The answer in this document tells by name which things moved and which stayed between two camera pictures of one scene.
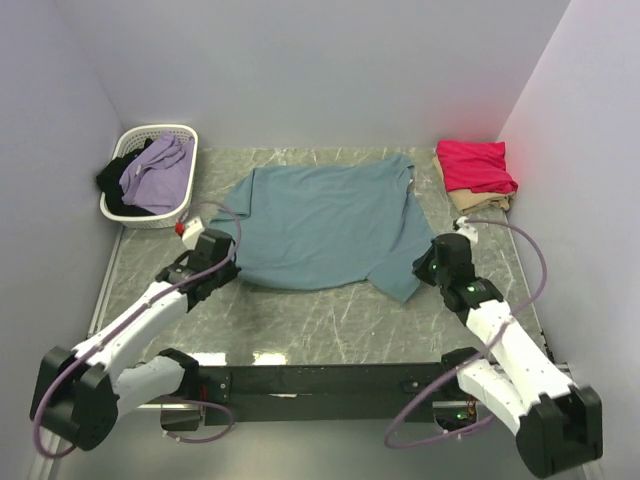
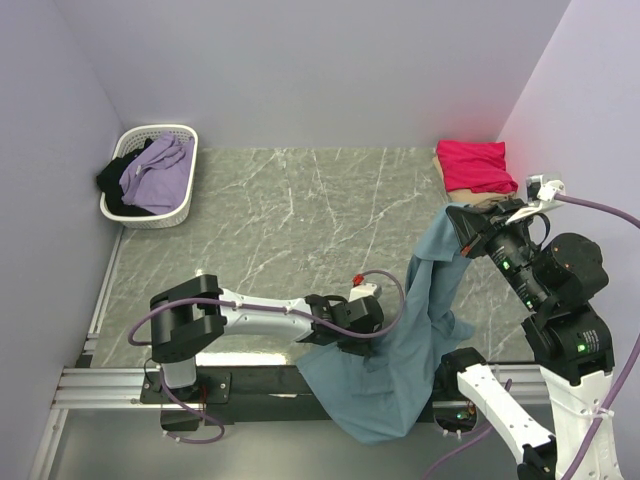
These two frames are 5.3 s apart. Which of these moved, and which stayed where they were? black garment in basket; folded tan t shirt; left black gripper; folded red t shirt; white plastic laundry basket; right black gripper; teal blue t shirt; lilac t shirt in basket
Moved: right black gripper; left black gripper; teal blue t shirt
Stayed: white plastic laundry basket; black garment in basket; folded red t shirt; folded tan t shirt; lilac t shirt in basket
